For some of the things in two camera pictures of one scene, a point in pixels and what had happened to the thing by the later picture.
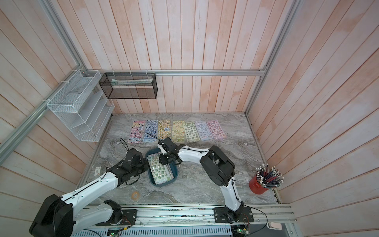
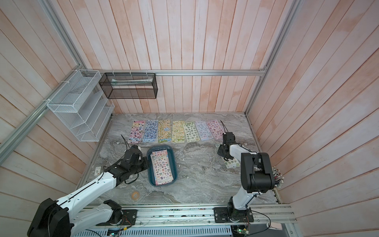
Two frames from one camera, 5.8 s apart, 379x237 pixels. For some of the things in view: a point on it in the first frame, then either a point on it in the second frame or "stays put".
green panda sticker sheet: x=178 y=132 stays put
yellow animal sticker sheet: x=164 y=127 stays put
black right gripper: x=163 y=162 to x=220 y=151
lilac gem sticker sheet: x=204 y=130 stays put
